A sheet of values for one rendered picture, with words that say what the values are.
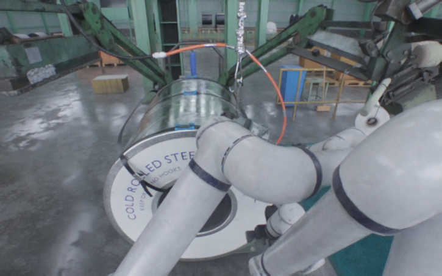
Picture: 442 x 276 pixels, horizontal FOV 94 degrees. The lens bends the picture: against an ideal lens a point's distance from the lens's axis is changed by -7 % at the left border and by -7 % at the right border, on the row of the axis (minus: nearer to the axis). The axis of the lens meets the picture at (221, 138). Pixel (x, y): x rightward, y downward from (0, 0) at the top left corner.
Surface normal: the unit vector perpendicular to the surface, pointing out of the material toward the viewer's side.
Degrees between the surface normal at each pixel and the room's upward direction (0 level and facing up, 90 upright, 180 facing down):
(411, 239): 93
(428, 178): 74
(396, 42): 90
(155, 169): 90
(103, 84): 90
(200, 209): 80
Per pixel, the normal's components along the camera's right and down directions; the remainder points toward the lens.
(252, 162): -0.33, -0.41
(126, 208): 0.09, 0.47
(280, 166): 0.05, -0.40
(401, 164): -0.74, -0.10
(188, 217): 0.11, 0.15
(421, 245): -0.92, 0.18
